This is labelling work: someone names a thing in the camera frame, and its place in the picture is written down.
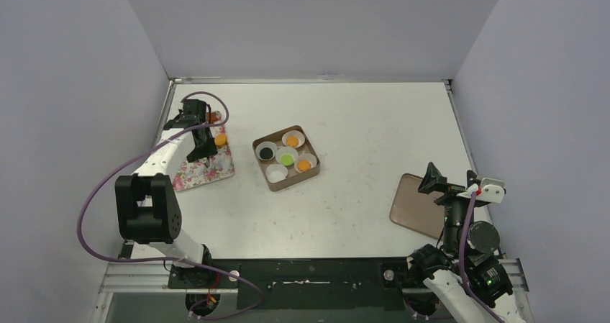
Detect brown star cookie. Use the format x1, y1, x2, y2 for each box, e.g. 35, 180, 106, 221
206, 112, 219, 124

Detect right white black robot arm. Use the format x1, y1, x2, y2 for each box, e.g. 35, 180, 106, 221
396, 163, 525, 322

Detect white paper cup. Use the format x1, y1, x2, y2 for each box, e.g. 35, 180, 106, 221
265, 163, 288, 183
275, 147, 299, 167
281, 130, 306, 149
255, 141, 278, 161
293, 153, 318, 173

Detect white paper cup back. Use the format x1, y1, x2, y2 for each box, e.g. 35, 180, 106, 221
281, 130, 306, 149

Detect brown square cookie box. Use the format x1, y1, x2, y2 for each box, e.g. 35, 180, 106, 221
252, 125, 322, 192

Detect orange round cookie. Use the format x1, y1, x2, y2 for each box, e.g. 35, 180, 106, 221
214, 133, 227, 147
286, 135, 300, 148

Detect floral cookie tray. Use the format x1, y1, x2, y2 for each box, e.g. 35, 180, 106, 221
167, 125, 235, 191

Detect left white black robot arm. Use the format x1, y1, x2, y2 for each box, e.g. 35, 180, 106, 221
114, 99, 219, 288

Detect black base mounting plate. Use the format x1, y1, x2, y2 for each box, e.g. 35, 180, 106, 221
166, 258, 458, 312

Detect brown box lid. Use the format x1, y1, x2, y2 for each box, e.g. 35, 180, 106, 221
389, 173, 445, 239

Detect white paper cup left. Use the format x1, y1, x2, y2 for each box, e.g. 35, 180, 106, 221
255, 141, 278, 161

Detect aluminium frame rail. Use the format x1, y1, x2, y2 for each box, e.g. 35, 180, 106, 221
99, 259, 529, 294

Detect white paper cup centre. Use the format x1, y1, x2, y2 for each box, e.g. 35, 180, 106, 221
275, 147, 299, 167

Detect white paper cup right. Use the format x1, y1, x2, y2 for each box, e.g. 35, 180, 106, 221
293, 153, 318, 173

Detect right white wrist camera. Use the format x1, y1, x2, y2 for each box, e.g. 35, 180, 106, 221
468, 177, 506, 204

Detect green round cookie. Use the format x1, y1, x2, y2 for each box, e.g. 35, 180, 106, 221
279, 153, 295, 166

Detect black round cookie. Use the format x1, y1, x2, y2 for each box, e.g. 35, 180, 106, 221
259, 147, 275, 161

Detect orange flower cookie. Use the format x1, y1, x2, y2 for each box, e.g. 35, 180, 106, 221
296, 160, 312, 173

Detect white paper cup front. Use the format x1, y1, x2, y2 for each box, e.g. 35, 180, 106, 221
265, 163, 288, 183

